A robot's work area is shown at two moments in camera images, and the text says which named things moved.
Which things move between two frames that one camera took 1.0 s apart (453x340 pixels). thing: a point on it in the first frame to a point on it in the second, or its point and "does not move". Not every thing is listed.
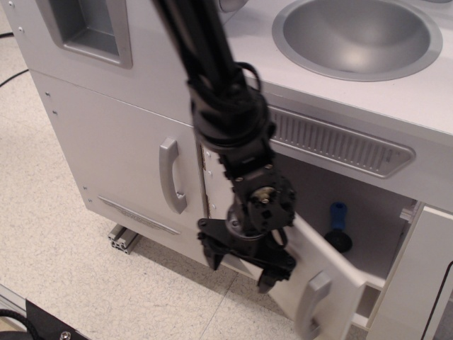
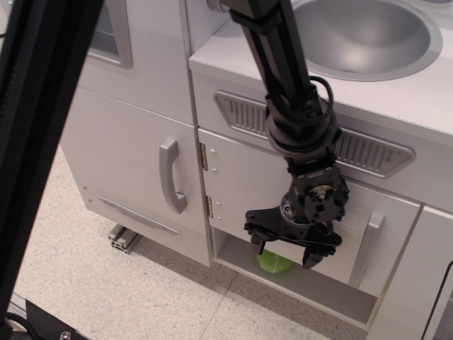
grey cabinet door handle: [317, 288] to [371, 231]
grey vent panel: [339, 144] does not move
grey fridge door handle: [168, 151] does not move
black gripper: [275, 261] to [304, 219]
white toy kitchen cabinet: [360, 95] does not move
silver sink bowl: [356, 40] does not move
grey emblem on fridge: [136, 216] does not move
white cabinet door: [345, 316] to [239, 178]
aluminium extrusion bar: [122, 238] does not move
